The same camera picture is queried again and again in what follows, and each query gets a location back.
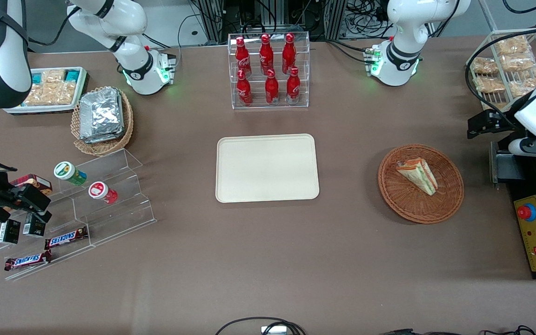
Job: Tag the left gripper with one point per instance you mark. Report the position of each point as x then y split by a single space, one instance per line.
502 119

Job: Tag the triangle sandwich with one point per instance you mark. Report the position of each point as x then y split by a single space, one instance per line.
419 176

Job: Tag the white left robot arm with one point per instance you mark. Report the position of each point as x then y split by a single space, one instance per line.
407 28

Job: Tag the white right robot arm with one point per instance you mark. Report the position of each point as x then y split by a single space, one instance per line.
133 18

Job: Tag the light oval wicker basket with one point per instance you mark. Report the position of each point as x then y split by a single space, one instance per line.
105 146

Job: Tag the white snack tray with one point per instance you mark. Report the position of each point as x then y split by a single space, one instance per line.
40 110

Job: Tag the round brown wicker basket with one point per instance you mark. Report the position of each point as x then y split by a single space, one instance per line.
417 204

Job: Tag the cream plastic tray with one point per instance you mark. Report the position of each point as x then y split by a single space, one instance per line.
268 170

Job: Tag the small black box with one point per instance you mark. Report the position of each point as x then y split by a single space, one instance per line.
34 226
9 231

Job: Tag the dark red snack box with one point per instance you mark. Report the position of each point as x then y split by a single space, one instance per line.
35 180

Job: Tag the clear bag of snacks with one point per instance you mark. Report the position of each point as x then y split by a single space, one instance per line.
518 62
526 81
512 45
484 65
489 84

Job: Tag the snickers chocolate bar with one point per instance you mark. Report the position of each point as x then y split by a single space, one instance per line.
65 238
28 260

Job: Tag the green lidded cup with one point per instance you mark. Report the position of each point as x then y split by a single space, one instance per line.
68 172

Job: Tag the red lidded cup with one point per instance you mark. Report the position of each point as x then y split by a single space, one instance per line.
100 191

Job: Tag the black machine housing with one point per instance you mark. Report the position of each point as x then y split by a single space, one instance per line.
524 186

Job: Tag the clear acrylic step stand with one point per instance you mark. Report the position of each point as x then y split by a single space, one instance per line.
119 214

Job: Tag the red emergency stop button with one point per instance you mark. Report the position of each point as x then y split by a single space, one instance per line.
526 212

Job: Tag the silver foil pack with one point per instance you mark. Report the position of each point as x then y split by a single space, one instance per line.
100 111
105 138

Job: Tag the clear cracker bag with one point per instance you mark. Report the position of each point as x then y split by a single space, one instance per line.
51 94
54 77

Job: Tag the teal snack pack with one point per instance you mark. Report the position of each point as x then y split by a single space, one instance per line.
72 74
37 77

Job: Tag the red cola bottle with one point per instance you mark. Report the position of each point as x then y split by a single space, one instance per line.
271 89
293 87
243 56
266 53
289 53
244 90

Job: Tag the clear acrylic bottle rack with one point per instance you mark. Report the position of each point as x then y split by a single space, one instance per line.
270 106

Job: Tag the grey metal bracket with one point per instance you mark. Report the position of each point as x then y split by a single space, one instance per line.
505 167

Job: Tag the aluminium frame post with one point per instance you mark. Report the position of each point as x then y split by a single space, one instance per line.
212 18
337 18

